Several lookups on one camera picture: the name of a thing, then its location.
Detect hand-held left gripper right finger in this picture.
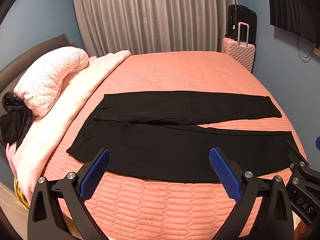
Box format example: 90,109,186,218
209,147,295,240

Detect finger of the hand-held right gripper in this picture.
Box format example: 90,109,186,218
286,139,320,188

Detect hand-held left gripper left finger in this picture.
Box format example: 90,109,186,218
27,148,112,240

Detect black pants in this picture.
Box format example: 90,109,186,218
66,91,302,183

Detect yellow object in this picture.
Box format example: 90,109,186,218
12,176,30,209

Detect pale pink blanket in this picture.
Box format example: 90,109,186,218
5,50,132,200

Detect black cloth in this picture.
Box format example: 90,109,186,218
0,92,33,147

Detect pink floral pillow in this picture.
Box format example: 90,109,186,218
14,46,89,117

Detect pink quilted bedspread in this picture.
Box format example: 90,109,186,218
41,51,308,240

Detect pink suitcase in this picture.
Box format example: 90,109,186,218
222,22,257,73

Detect grey bed headboard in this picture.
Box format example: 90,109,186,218
0,33,75,150

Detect black suitcase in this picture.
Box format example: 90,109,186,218
225,4,258,45

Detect grey curtain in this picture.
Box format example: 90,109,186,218
72,0,238,57

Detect black cable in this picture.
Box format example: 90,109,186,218
297,34,318,59

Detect wall-mounted black television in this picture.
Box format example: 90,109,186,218
266,0,320,44

